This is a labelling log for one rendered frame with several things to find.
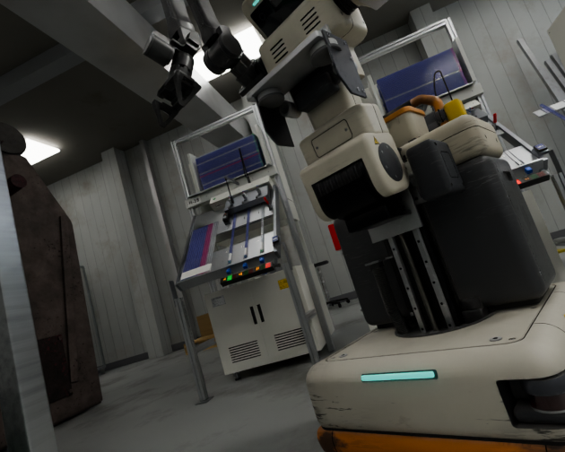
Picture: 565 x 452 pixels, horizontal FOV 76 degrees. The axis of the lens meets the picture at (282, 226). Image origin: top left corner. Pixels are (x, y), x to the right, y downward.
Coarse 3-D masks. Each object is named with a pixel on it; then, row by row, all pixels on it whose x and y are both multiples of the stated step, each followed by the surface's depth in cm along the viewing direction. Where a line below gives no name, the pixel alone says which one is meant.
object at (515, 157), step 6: (510, 150) 195; (516, 150) 194; (522, 150) 192; (504, 156) 194; (510, 156) 192; (516, 156) 190; (522, 156) 188; (528, 156) 186; (534, 156) 184; (510, 162) 188; (516, 162) 186; (522, 162) 184
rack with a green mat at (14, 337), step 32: (0, 160) 43; (0, 192) 42; (0, 224) 40; (0, 256) 39; (0, 288) 38; (0, 320) 38; (32, 320) 40; (0, 352) 37; (32, 352) 39; (0, 384) 37; (32, 384) 38; (32, 416) 37; (32, 448) 36
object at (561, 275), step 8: (528, 192) 207; (528, 200) 206; (528, 208) 206; (536, 208) 205; (536, 216) 204; (536, 224) 204; (544, 224) 203; (544, 232) 203; (544, 240) 202; (552, 240) 202; (552, 248) 201; (552, 256) 201; (552, 264) 201; (560, 264) 200; (560, 272) 199; (560, 280) 199
